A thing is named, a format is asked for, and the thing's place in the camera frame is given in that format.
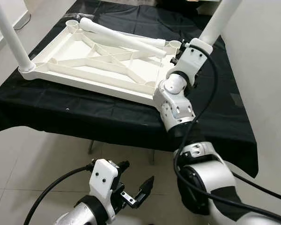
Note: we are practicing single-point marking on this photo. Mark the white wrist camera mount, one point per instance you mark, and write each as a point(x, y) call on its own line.
point(103, 176)
point(194, 56)

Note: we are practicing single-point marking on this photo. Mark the clear tape patch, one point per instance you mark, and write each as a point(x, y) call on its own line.
point(236, 99)

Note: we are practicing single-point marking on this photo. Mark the black tablecloth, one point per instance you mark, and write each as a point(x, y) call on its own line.
point(107, 117)

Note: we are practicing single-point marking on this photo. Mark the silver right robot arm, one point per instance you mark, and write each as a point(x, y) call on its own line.
point(175, 105)

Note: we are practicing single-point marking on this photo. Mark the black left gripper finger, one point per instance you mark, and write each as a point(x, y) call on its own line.
point(144, 192)
point(122, 165)

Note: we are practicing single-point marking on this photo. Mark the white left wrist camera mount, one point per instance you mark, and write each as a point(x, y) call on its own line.
point(103, 176)

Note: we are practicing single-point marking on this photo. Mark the white plastic table top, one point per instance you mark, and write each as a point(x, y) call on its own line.
point(75, 51)

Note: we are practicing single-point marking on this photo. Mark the grey metal table frame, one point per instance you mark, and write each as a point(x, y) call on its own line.
point(91, 147)

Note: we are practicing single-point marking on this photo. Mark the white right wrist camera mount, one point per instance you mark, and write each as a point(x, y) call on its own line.
point(194, 56)

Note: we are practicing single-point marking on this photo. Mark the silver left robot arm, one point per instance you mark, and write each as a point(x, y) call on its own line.
point(79, 215)

